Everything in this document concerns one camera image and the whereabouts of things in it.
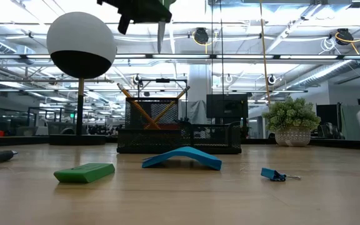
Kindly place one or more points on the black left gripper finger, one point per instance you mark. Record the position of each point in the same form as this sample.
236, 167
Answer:
148, 11

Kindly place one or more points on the blue curved plastic piece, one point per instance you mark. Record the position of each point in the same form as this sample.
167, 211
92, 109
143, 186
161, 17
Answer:
183, 153

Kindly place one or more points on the green eraser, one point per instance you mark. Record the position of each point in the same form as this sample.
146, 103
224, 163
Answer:
84, 173

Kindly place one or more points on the blue binder clip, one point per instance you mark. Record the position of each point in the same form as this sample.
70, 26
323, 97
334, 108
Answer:
269, 174

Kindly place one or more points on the white globe lamp black stand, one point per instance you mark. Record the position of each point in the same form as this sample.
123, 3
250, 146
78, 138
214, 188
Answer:
80, 37

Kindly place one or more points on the black mesh desk organizer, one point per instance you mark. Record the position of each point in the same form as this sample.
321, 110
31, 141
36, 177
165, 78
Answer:
155, 140

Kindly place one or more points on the black monitor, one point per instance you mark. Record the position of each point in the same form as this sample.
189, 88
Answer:
227, 106

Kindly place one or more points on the black aluminium table frame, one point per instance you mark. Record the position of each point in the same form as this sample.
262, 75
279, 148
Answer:
339, 143

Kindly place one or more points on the green plant in white pot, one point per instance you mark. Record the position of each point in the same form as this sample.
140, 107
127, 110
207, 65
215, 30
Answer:
292, 118

